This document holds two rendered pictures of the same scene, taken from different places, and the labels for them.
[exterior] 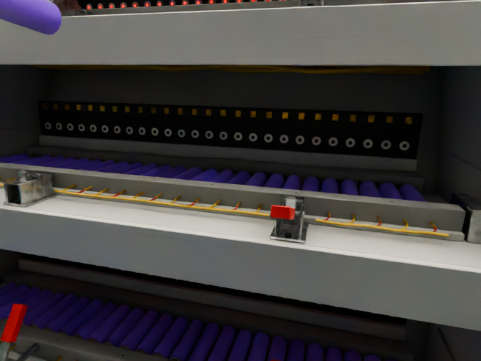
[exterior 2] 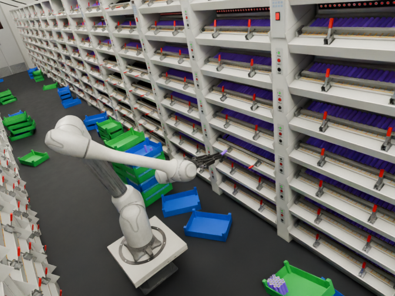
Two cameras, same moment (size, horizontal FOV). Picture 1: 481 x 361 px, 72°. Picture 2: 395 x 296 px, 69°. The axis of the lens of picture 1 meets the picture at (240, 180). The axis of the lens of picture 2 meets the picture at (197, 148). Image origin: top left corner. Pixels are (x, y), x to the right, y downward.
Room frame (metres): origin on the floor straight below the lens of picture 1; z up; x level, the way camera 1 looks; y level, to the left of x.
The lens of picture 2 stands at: (-1.05, -0.86, 1.55)
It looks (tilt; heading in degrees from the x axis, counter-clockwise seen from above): 30 degrees down; 45
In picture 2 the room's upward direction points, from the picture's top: 11 degrees counter-clockwise
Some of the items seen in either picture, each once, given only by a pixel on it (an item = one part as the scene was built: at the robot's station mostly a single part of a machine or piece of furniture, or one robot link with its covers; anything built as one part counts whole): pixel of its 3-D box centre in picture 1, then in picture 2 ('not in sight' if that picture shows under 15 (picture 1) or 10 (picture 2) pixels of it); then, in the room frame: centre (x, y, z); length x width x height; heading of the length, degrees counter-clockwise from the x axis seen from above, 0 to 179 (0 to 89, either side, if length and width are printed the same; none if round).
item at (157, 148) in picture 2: not in sight; (140, 151); (0.10, 0.93, 0.44); 0.30 x 0.20 x 0.08; 174
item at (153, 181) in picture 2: not in sight; (147, 175); (0.10, 0.93, 0.20); 0.30 x 0.20 x 0.08; 174
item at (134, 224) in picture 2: not in sight; (134, 223); (-0.45, 0.36, 0.41); 0.18 x 0.16 x 0.22; 58
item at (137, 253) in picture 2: not in sight; (143, 242); (-0.46, 0.33, 0.27); 0.22 x 0.18 x 0.06; 76
